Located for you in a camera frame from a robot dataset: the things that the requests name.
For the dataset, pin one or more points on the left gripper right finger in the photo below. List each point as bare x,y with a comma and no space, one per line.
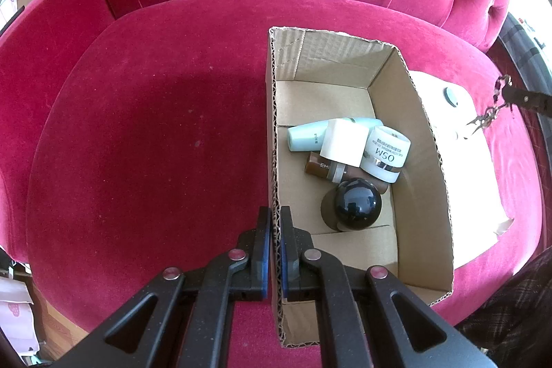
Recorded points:
367,318

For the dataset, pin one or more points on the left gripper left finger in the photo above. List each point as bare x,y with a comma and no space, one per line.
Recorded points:
182,319

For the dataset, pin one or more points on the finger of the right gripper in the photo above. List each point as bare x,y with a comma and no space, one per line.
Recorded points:
538,102

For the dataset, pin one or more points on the metal key bunch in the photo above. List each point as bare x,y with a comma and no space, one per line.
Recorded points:
484,120

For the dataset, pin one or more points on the blue key fob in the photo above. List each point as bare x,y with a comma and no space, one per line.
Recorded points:
450,95

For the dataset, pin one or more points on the black round-top bottle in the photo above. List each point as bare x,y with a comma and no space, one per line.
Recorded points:
354,205

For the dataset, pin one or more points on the white cosmetic jar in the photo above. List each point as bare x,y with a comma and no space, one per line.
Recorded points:
385,153

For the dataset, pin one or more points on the brown cosmetic tube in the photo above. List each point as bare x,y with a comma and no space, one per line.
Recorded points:
337,172

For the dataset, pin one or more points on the cardboard box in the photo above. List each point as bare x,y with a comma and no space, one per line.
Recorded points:
326,92

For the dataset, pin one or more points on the white charger plug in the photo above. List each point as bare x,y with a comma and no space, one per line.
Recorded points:
344,142

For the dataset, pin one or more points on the light blue cosmetic tube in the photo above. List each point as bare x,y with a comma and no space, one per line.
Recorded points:
310,136

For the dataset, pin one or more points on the dark cabinet with clutter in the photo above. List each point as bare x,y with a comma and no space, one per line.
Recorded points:
525,54

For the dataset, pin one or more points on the beige paper sheet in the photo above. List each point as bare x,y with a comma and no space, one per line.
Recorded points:
475,207

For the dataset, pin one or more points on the red velvet tufted sofa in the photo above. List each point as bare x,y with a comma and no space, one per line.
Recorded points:
134,134

